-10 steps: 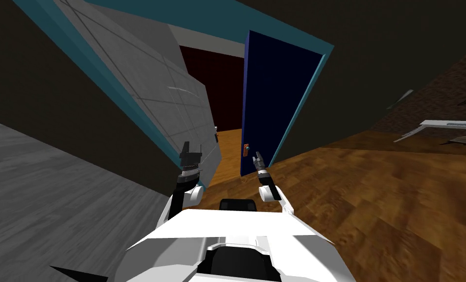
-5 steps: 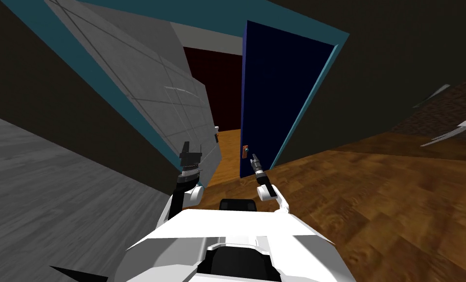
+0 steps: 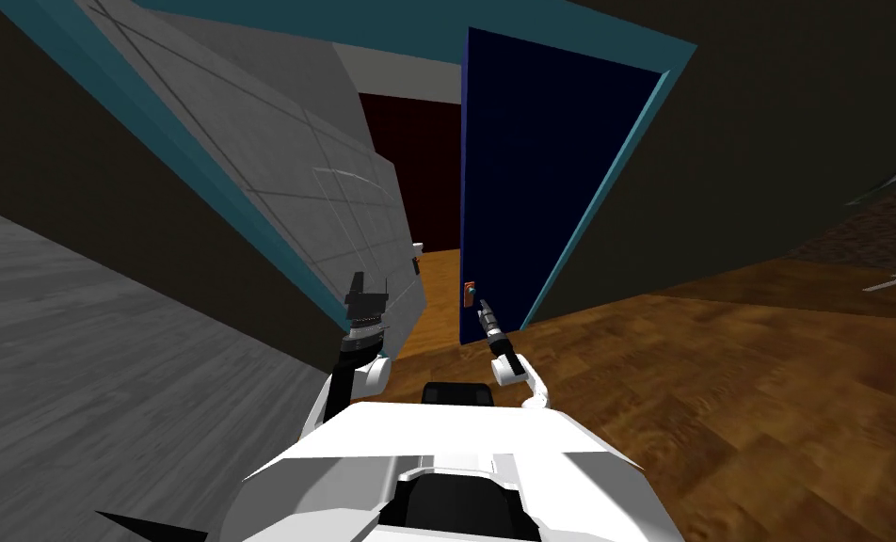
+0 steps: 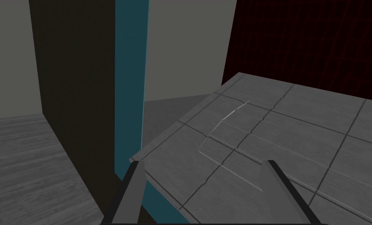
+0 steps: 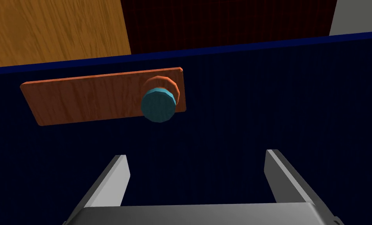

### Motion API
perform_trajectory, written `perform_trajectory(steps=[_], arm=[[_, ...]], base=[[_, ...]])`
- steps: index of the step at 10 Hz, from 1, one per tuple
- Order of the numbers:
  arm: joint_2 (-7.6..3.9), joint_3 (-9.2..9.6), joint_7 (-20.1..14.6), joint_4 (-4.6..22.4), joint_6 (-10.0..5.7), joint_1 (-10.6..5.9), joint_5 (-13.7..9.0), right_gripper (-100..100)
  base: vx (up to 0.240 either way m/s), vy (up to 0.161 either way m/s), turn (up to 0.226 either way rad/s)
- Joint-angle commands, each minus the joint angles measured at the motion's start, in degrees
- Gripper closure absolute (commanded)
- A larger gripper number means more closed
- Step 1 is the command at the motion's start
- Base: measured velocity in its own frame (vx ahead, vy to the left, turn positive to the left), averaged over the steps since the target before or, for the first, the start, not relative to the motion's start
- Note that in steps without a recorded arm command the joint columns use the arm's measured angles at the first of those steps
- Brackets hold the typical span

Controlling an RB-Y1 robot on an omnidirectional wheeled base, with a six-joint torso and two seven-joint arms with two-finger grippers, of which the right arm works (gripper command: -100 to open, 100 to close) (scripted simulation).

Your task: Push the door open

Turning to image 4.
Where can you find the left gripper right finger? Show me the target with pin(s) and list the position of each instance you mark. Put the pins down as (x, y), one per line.
(283, 193)

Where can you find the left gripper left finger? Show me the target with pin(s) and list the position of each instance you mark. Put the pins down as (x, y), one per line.
(128, 200)

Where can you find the clear flat glass shape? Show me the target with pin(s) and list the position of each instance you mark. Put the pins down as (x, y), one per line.
(226, 140)

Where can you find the teal cupboard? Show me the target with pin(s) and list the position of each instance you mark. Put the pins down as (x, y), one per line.
(129, 78)

